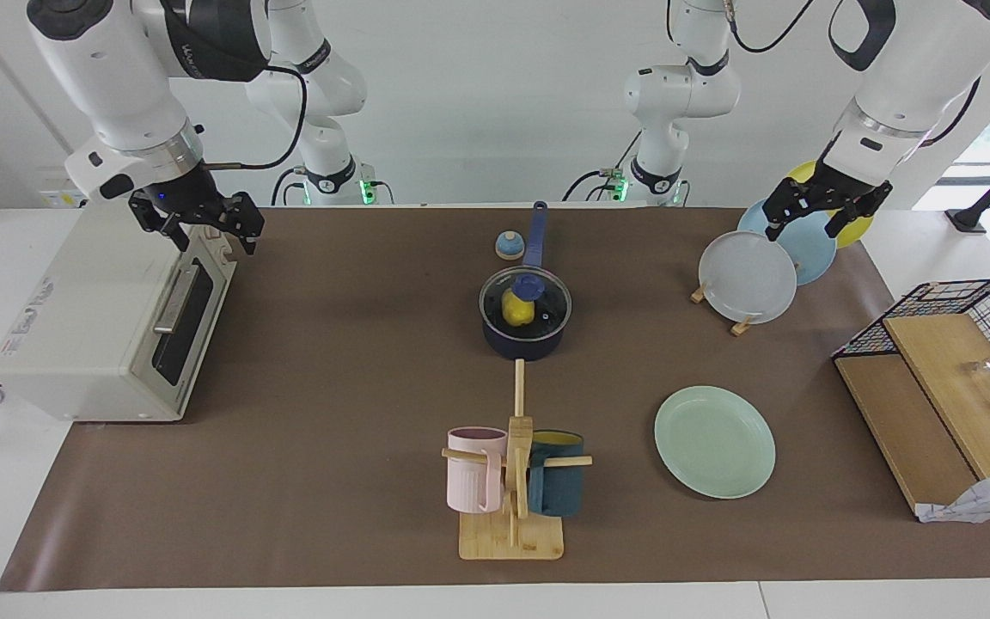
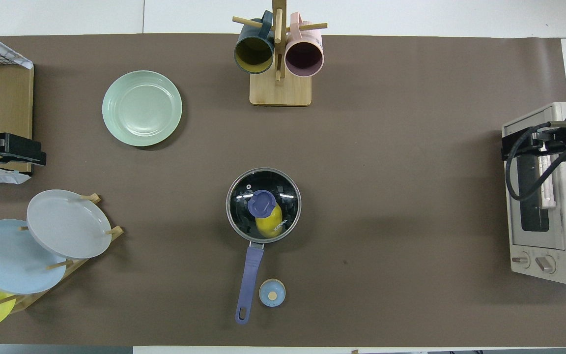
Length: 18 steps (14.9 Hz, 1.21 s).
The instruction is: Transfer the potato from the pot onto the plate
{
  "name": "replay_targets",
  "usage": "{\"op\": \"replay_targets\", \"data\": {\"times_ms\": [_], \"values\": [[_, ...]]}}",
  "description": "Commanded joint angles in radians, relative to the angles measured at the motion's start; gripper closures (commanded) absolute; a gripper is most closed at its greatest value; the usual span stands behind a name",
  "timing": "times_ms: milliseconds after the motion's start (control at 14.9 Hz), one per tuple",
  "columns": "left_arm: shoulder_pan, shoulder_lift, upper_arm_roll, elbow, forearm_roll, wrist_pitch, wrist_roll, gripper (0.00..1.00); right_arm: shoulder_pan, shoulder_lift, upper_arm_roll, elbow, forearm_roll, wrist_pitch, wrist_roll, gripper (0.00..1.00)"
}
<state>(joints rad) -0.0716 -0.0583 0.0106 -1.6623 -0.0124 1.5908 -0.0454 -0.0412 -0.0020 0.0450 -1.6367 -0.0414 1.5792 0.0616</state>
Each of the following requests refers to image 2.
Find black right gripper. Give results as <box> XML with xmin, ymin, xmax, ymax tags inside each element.
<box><xmin>502</xmin><ymin>126</ymin><xmax>566</xmax><ymax>161</ymax></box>

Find glass lid purple knob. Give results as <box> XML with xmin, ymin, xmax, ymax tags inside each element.
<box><xmin>226</xmin><ymin>167</ymin><xmax>302</xmax><ymax>244</ymax></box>

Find grey plate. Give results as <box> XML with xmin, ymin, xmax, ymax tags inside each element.
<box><xmin>27</xmin><ymin>189</ymin><xmax>113</xmax><ymax>260</ymax></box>

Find light blue plate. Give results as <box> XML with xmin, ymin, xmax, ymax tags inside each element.
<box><xmin>0</xmin><ymin>219</ymin><xmax>67</xmax><ymax>295</ymax></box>

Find wooden plate rack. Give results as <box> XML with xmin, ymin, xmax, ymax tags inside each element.
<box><xmin>0</xmin><ymin>193</ymin><xmax>124</xmax><ymax>313</ymax></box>

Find pale green plate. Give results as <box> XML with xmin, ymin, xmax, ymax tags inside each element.
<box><xmin>102</xmin><ymin>70</ymin><xmax>183</xmax><ymax>147</ymax></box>

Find wooden shelf boards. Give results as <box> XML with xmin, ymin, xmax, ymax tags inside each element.
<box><xmin>0</xmin><ymin>37</ymin><xmax>34</xmax><ymax>175</ymax></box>

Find white toaster oven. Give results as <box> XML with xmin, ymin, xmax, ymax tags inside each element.
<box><xmin>502</xmin><ymin>102</ymin><xmax>566</xmax><ymax>286</ymax></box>

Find white patterned cloth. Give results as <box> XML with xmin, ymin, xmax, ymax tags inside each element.
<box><xmin>0</xmin><ymin>23</ymin><xmax>34</xmax><ymax>70</ymax></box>

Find brown table mat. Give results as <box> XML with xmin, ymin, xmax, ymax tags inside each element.
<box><xmin>0</xmin><ymin>33</ymin><xmax>566</xmax><ymax>347</ymax></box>

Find pink mug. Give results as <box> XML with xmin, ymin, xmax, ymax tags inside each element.
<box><xmin>284</xmin><ymin>12</ymin><xmax>324</xmax><ymax>78</ymax></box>

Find wooden mug tree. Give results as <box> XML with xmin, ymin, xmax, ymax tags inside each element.
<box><xmin>232</xmin><ymin>0</ymin><xmax>328</xmax><ymax>107</ymax></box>

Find dark teal mug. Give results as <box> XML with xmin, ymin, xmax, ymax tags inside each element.
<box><xmin>234</xmin><ymin>11</ymin><xmax>275</xmax><ymax>75</ymax></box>

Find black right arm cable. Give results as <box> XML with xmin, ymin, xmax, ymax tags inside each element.
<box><xmin>505</xmin><ymin>125</ymin><xmax>566</xmax><ymax>203</ymax></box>

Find black wire basket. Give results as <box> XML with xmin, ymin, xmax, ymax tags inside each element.
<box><xmin>0</xmin><ymin>42</ymin><xmax>24</xmax><ymax>68</ymax></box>

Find dark pot purple handle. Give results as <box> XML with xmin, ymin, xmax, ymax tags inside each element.
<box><xmin>226</xmin><ymin>167</ymin><xmax>302</xmax><ymax>325</ymax></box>

